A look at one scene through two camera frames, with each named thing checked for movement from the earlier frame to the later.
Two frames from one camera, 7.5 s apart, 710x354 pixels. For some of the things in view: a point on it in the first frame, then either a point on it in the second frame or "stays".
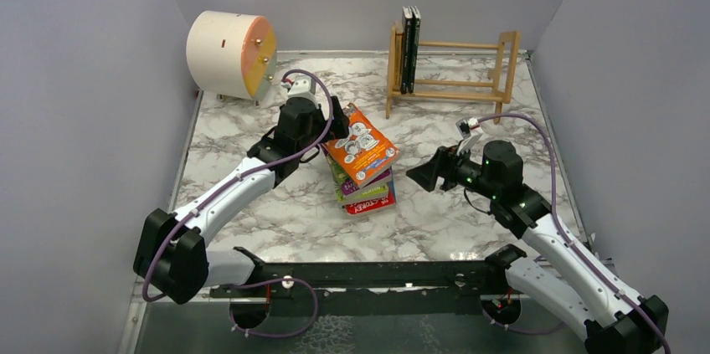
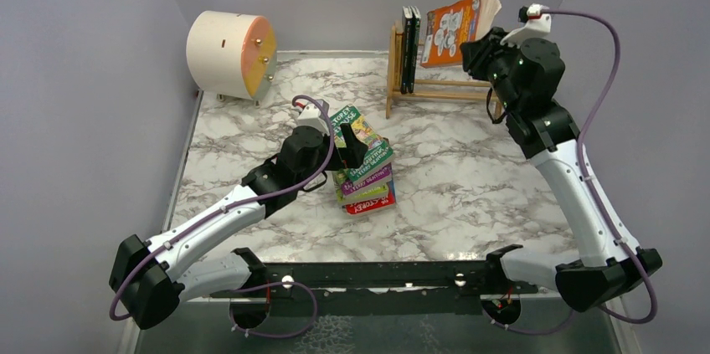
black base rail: x=371 y=289 stays
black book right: x=414 y=35 stays
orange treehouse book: x=365 y=152 -> x=447 y=28
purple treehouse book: x=352 y=187 stays
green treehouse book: x=338 y=177 -> x=379 y=151
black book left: x=406 y=48 stays
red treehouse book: x=373 y=205 stays
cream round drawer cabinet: x=231 y=53 stays
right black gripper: x=441 y=169 -> x=474 y=54
